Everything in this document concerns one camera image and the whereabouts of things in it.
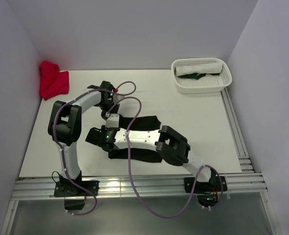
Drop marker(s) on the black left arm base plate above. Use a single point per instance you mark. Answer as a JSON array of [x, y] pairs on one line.
[[64, 188]]

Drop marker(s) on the white perforated plastic basket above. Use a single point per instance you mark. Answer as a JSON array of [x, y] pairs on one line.
[[207, 84]]

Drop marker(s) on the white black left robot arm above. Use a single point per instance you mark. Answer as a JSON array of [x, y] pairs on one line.
[[65, 127]]

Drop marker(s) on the aluminium frame rail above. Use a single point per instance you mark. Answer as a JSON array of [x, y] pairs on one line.
[[244, 209]]

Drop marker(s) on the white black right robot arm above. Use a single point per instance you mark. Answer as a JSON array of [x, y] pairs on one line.
[[151, 146]]

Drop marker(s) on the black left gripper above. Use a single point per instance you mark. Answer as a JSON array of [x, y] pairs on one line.
[[116, 109]]

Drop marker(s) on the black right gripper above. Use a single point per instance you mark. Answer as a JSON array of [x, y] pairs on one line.
[[103, 128]]

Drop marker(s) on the red t shirt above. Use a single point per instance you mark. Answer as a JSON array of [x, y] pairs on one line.
[[53, 82]]

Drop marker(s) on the black t shirt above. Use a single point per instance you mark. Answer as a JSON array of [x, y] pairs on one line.
[[146, 123]]

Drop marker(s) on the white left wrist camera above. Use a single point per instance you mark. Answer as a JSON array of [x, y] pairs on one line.
[[117, 98]]

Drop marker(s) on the dark green rolled t shirt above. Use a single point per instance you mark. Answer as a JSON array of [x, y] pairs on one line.
[[197, 76]]

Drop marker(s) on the rolled white t shirt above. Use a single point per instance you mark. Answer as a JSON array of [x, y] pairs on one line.
[[199, 69]]

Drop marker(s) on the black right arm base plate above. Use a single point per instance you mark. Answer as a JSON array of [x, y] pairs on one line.
[[214, 184]]

